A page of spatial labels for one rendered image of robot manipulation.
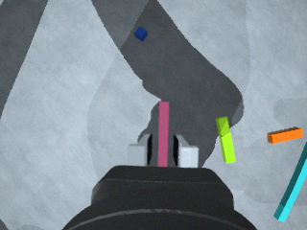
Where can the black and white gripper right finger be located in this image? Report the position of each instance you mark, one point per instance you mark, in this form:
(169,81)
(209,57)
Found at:
(185,156)

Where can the turquoise rod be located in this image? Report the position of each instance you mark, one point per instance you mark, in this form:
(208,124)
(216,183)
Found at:
(293,188)

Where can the orange rod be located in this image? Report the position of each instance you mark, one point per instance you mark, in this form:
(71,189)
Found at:
(285,135)

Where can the pink rod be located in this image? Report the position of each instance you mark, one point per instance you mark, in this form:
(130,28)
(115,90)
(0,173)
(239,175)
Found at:
(163,134)

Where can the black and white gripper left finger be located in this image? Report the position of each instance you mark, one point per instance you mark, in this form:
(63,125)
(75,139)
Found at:
(140,154)

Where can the small blue cube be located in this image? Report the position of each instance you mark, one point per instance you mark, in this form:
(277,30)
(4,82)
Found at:
(141,33)

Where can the lime green rod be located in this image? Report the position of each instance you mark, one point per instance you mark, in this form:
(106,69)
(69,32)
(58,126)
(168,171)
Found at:
(225,139)

